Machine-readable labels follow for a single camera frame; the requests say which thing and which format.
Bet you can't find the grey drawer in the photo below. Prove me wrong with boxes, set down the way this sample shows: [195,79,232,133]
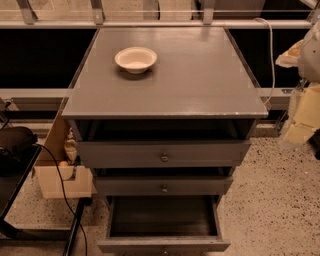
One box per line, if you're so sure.
[77,140,250,168]
[95,176,233,196]
[98,195,230,256]

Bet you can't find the black cable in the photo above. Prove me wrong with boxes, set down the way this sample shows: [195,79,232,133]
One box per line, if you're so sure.
[34,143,89,256]

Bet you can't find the cardboard box with items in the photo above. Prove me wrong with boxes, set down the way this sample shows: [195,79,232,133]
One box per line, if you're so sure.
[35,114,96,199]

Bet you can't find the grey wooden drawer cabinet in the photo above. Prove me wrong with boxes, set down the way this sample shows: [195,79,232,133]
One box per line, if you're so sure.
[61,26,269,201]

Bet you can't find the grey middle drawer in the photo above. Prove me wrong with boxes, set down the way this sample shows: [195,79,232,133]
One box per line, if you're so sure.
[95,176,233,196]

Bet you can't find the white hanging cable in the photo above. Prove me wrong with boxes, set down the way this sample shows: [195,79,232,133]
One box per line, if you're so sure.
[253,17,277,106]

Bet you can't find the black bag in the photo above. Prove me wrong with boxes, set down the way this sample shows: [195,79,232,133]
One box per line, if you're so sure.
[0,126,37,160]

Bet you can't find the black side table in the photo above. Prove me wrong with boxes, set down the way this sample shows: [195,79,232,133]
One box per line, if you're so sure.
[0,144,92,256]

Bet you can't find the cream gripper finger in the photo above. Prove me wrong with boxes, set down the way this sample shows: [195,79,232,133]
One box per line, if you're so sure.
[276,40,303,68]
[284,84,320,144]

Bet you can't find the metal rail frame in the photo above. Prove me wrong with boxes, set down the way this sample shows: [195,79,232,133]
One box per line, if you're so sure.
[0,0,320,112]

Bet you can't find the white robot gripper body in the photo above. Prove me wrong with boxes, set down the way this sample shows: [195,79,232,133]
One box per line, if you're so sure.
[298,20,320,82]

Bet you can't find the white paper bowl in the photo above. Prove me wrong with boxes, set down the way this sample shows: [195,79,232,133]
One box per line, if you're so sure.
[114,47,158,74]

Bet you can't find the grey top drawer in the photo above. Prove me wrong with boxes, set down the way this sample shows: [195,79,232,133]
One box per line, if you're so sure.
[77,140,250,168]

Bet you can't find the grey bottom drawer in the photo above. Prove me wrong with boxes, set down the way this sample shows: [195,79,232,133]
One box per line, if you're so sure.
[98,195,230,256]

